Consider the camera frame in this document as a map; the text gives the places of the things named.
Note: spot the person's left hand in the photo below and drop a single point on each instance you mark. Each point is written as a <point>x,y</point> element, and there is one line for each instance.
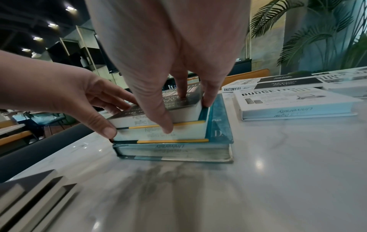
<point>71,90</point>

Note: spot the person's right hand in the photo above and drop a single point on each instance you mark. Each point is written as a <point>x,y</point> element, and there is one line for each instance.
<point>172,40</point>

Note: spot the black book with barcode print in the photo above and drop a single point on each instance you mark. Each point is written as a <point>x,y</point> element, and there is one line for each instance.
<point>189,113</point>

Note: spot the white book with body sketches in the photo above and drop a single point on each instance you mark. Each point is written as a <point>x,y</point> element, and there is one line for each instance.
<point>232,89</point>

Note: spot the teal hardcover book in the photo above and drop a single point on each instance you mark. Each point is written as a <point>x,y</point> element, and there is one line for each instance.
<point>220,117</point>

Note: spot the blue book with yellow dot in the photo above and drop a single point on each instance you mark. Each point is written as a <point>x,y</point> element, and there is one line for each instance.
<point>186,133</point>

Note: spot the group of small black books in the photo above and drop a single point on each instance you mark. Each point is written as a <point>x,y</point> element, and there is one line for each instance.
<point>28,204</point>

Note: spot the thin black book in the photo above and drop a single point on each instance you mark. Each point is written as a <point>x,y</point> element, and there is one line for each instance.
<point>286,82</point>

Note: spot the white book with grey bars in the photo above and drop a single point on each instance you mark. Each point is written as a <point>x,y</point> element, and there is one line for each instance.
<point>286,108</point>

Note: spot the white book with gold circle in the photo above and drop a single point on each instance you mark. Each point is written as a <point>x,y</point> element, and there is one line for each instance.
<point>349,88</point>

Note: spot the round ceiling light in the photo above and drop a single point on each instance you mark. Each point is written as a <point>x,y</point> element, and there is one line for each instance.
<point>25,49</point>
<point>37,38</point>
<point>70,8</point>
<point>53,25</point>

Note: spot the black roll-cushion lounge chair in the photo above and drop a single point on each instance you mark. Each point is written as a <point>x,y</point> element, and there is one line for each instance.
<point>43,154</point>

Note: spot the black cabinet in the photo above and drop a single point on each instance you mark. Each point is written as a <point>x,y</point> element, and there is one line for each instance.
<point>242,68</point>

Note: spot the orange upholstered chair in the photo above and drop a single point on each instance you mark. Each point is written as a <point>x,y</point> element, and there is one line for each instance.
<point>246,77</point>

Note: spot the green palm plant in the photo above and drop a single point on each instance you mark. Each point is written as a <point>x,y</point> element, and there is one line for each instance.
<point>315,40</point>

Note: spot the white marble table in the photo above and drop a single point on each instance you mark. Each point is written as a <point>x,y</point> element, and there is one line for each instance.
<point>258,181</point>

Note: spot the pale-framed wall shelf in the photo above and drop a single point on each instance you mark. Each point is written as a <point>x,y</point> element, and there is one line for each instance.
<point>86,45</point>

